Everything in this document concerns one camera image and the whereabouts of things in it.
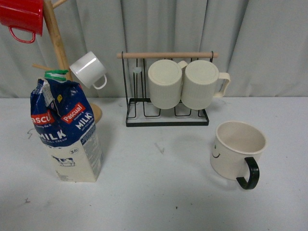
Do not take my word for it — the cream ribbed mug right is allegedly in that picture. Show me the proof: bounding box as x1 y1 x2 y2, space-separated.
181 60 231 110

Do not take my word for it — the cream mug black handle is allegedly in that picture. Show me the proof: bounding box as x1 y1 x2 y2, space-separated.
210 121 267 190

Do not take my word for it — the black wire cup rack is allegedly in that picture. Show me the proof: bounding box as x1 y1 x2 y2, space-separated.
117 51 218 127

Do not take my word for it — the white enamel mug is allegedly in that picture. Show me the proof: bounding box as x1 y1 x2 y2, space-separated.
70 51 107 90

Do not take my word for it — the cream ribbed mug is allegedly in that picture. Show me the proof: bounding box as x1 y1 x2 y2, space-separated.
148 59 188 109
181 60 231 110

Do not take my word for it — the wooden mug tree stand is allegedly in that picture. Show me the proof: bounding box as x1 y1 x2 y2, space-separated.
32 0 103 125

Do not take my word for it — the red enamel mug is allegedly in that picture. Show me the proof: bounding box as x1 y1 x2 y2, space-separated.
0 0 43 44

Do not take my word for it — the grey curtain backdrop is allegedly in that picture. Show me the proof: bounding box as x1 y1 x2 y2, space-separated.
0 0 308 99

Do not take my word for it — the blue white milk carton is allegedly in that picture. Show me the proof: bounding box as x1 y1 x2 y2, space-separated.
30 70 103 182

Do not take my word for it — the cream ribbed mug left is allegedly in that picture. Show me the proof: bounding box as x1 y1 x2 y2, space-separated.
148 59 188 109

